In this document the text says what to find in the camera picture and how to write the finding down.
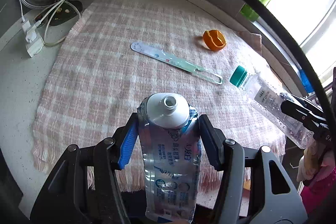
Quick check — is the black dish with scraps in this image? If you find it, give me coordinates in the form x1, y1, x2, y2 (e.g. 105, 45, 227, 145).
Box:
41, 0, 83, 26

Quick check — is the toothpaste tube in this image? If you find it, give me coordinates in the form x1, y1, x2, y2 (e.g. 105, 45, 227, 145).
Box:
137, 93, 202, 223

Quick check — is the blue basket on sill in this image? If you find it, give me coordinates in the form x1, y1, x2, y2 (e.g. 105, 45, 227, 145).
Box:
299, 69, 314, 93

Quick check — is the pink plaid cloth mat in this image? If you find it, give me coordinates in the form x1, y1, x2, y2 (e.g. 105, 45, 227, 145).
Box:
31, 0, 287, 209

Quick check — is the pink sleeve with white cuff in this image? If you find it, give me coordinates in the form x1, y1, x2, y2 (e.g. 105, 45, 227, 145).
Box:
300, 168, 335, 215

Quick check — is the black corrugated cable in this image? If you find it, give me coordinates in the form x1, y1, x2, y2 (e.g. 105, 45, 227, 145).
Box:
170, 0, 336, 135

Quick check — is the white power strip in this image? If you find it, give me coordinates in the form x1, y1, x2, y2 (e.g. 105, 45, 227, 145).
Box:
22, 20, 45, 57

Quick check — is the right hand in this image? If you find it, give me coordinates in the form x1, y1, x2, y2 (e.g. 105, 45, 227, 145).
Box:
297, 138, 335, 183

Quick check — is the crushed clear plastic bottle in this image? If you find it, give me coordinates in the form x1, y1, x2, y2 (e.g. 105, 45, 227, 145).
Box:
230, 65, 313, 149

